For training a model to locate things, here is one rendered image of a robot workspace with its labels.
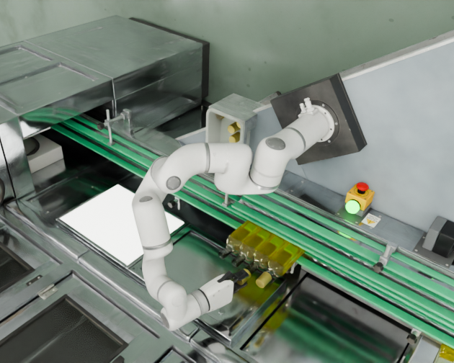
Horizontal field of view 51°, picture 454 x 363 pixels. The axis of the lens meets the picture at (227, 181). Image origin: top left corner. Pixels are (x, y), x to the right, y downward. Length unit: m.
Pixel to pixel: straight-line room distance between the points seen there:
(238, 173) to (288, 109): 0.39
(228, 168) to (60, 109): 1.07
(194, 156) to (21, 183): 1.11
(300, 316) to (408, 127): 0.72
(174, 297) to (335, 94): 0.77
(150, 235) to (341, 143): 0.67
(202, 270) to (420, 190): 0.80
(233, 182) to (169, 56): 1.34
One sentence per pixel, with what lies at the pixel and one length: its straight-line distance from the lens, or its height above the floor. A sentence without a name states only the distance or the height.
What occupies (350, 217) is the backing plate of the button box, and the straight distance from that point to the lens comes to 1.64.
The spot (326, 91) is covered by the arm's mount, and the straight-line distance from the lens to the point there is 1.52.
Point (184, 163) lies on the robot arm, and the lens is 1.25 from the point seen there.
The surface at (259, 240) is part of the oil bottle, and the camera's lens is 1.68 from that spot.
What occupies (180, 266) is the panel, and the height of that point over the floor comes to 1.18.
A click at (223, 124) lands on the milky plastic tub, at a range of 1.88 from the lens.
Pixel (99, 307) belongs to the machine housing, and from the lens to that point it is 1.75.
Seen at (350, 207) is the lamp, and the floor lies 0.85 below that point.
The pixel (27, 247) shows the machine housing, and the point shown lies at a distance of 2.02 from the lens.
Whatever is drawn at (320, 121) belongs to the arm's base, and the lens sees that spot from 1.52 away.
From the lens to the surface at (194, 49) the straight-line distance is 2.70.
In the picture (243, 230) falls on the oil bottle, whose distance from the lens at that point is 1.70.
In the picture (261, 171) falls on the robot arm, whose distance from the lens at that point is 1.35.
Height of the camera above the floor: 2.09
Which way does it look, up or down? 41 degrees down
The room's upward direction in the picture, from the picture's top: 126 degrees counter-clockwise
